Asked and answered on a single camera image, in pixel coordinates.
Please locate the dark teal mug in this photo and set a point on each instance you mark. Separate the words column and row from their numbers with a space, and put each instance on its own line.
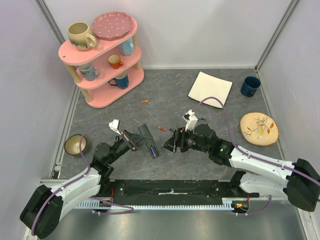
column 121, row 81

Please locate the grey blue mug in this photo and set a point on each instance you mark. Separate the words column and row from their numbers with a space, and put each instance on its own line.
column 88, row 71

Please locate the pink three-tier shelf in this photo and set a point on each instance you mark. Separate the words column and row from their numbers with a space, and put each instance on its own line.
column 98, row 93

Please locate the beige ceramic mug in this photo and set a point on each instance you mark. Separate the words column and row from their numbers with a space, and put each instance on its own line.
column 81, row 36

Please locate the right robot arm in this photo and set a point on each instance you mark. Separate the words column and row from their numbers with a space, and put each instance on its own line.
column 298, row 181

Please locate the round wooden bird plate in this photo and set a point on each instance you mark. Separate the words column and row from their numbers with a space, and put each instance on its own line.
column 259, row 129

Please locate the light blue mug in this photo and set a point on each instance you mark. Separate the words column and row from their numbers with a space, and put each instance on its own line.
column 127, row 47

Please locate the black remote control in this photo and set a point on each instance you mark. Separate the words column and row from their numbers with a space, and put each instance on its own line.
column 150, row 144

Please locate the brown ceramic bowl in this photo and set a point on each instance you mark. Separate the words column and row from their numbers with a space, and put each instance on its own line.
column 72, row 145

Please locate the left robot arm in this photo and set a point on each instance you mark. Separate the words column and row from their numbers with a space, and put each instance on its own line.
column 48, row 205

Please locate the white square plate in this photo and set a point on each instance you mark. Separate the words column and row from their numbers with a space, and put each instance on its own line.
column 206, row 86

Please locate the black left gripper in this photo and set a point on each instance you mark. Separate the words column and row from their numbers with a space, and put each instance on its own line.
column 136, row 137

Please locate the slotted cable duct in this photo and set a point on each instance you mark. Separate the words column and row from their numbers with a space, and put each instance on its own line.
column 98, row 206

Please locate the navy blue mug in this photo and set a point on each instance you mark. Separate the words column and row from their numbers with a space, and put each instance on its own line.
column 250, row 86

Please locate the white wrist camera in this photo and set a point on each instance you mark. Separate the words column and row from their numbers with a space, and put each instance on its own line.
column 191, row 120
column 114, row 125

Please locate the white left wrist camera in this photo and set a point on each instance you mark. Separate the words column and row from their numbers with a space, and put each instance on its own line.
column 114, row 125

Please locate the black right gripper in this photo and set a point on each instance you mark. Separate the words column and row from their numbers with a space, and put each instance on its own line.
column 178, row 139

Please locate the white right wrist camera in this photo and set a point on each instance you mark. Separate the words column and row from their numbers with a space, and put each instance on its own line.
column 191, row 120

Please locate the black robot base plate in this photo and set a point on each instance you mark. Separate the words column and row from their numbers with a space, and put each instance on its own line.
column 171, row 192

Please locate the pink dotted plate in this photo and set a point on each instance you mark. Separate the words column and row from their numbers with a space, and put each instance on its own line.
column 112, row 26

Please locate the orange mug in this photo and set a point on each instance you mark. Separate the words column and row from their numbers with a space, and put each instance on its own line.
column 115, row 61

